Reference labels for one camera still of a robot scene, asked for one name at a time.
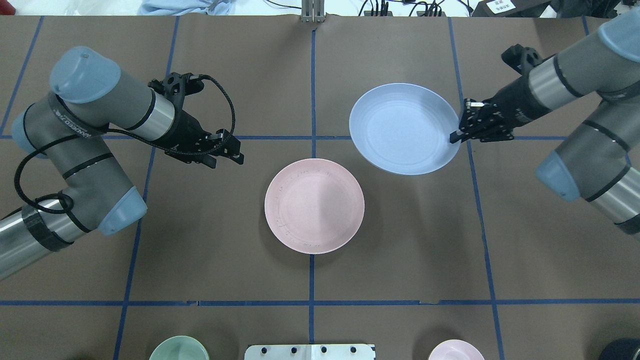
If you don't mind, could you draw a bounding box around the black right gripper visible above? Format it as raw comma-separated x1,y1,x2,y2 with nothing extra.
449,76,542,144

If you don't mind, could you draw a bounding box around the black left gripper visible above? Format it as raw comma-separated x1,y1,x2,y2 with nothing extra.
161,110,245,169

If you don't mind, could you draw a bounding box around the blue plate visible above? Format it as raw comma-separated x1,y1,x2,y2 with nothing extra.
349,83,461,176

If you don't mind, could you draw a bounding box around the pink plate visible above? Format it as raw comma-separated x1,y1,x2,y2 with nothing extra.
263,158,365,255

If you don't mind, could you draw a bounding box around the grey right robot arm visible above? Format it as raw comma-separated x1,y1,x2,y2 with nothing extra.
448,9,640,239

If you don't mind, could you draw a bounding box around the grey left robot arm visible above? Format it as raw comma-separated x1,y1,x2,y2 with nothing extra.
0,46,244,280

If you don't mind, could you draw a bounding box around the black box with label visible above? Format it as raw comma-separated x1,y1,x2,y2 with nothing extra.
471,0,551,18

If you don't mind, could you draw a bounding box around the light blue cloth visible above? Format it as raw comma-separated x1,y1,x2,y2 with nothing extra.
136,0,234,16

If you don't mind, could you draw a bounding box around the green bowl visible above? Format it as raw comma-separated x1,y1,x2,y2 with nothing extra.
148,335,210,360

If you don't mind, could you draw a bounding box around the pink bowl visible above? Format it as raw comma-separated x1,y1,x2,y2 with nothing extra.
427,339,485,360

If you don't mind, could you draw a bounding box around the dark blue pot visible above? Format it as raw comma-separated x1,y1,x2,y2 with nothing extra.
598,338,640,360

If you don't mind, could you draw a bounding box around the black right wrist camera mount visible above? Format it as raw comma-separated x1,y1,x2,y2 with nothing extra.
500,44,545,76

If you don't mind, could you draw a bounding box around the black cables bundle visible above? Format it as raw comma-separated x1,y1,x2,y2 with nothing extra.
264,0,473,18

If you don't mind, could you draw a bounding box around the grey metal bracket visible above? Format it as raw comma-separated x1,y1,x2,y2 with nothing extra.
301,0,326,24

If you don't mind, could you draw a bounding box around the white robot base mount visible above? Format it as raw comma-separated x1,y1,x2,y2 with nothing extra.
244,343,377,360

